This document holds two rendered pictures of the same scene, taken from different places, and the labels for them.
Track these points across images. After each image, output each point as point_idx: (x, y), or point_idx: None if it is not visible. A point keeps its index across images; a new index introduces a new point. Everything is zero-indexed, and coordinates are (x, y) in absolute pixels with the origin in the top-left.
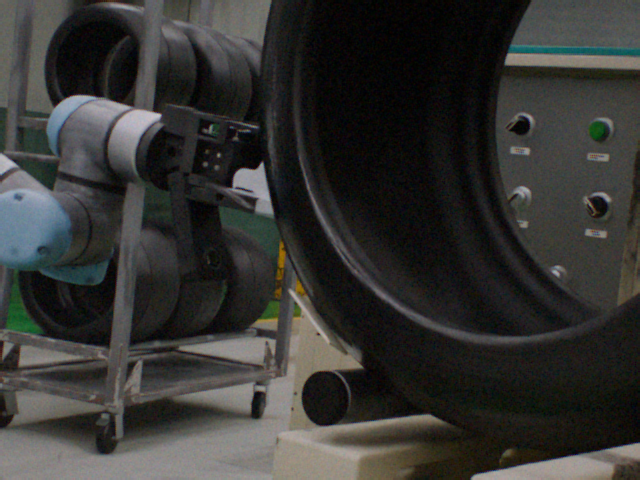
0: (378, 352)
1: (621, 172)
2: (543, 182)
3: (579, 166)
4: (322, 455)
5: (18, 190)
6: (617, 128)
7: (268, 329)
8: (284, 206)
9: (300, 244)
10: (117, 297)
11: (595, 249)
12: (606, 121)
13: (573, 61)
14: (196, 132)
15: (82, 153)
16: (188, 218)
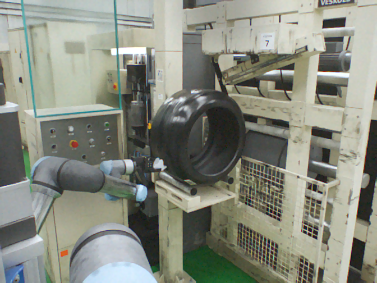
0: (202, 182)
1: (111, 131)
2: (96, 136)
3: (103, 132)
4: (195, 199)
5: (140, 186)
6: (109, 123)
7: None
8: (186, 168)
9: (189, 173)
10: None
11: (109, 146)
12: (107, 122)
13: (104, 113)
14: (147, 161)
15: (118, 173)
16: (144, 176)
